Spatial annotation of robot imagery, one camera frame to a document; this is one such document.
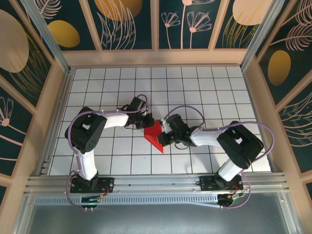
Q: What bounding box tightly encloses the red paper sheet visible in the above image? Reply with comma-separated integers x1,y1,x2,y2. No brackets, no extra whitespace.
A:
143,119,166,154

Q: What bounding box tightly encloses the grey metal sheet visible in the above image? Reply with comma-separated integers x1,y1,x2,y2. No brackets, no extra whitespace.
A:
14,192,300,234

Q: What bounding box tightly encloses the small circuit board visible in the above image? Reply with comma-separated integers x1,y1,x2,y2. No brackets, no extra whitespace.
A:
81,196,102,204
218,192,244,208

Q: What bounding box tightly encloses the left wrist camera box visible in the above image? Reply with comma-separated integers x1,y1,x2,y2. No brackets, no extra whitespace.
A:
127,96,150,116

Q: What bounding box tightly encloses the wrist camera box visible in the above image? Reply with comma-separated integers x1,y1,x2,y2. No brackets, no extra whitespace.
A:
127,96,150,116
161,114,190,134

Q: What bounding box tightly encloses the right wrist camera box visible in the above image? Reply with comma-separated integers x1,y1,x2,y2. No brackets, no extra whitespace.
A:
161,114,190,134

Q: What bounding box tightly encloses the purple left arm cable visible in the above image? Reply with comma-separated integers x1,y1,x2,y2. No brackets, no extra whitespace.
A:
66,94,150,211

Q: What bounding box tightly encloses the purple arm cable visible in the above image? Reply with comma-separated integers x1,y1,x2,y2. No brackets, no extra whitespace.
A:
163,105,277,210
66,94,150,211

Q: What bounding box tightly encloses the long aluminium base rail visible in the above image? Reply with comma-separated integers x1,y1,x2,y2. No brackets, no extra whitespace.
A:
24,172,290,195

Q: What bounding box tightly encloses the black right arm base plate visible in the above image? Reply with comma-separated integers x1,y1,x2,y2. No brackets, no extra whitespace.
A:
199,175,244,192

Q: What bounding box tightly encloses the grey slotted cable duct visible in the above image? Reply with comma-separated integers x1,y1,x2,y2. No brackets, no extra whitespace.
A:
34,194,221,209

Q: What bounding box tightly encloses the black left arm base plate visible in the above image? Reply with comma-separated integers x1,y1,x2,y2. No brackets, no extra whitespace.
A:
70,177,115,194

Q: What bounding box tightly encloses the aluminium side rail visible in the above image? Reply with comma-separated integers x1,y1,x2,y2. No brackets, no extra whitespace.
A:
36,68,75,176

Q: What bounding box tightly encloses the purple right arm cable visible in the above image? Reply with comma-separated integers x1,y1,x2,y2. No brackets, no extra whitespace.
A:
163,105,277,210

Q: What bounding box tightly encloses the aluminium corner post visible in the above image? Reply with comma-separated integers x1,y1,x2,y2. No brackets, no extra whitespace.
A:
20,0,73,74
240,0,293,71

